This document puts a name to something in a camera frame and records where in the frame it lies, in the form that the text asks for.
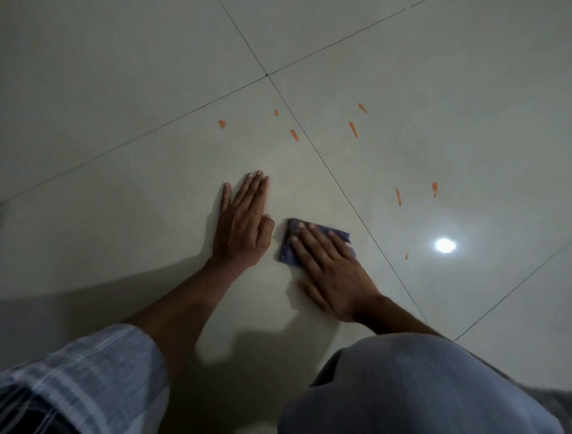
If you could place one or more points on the person's right hand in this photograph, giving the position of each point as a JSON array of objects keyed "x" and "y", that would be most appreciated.
[{"x": 339, "y": 281}]

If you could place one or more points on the person's left hand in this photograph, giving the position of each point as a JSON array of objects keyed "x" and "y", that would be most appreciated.
[{"x": 239, "y": 232}]

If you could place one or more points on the person's right little finger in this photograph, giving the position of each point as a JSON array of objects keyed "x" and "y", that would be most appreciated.
[{"x": 344, "y": 245}]

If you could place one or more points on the person's right thumb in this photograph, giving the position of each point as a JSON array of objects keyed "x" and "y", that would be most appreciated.
[{"x": 313, "y": 293}]

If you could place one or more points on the person's left thumb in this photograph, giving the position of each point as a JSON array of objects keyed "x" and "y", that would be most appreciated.
[{"x": 267, "y": 229}]

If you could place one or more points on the person's left little finger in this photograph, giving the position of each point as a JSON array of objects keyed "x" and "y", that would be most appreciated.
[{"x": 226, "y": 199}]

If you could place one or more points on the person's right middle finger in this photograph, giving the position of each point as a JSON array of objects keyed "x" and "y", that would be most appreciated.
[{"x": 314, "y": 240}]

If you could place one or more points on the person's left middle finger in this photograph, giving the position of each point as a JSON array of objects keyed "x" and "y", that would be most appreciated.
[{"x": 254, "y": 190}]

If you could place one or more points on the blue cleaning cloth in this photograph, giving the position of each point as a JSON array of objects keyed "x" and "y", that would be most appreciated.
[{"x": 286, "y": 250}]

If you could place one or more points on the person's right forearm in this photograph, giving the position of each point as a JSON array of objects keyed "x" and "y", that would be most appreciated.
[{"x": 397, "y": 319}]

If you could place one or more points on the person's left forearm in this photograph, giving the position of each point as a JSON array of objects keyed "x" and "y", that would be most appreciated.
[{"x": 187, "y": 308}]

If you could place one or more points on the scattered orange stain marks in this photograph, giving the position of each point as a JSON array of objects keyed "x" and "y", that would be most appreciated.
[{"x": 353, "y": 128}]

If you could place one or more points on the grey trouser leg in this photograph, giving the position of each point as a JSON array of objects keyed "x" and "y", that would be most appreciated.
[{"x": 411, "y": 389}]

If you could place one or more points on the plaid grey shirt sleeve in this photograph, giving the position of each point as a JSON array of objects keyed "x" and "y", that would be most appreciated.
[{"x": 85, "y": 380}]

